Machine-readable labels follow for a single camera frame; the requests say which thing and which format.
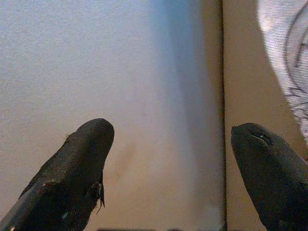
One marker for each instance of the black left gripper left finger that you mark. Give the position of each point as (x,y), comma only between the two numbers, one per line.
(69,173)

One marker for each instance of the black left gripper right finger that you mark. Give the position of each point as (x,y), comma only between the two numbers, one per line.
(272,173)

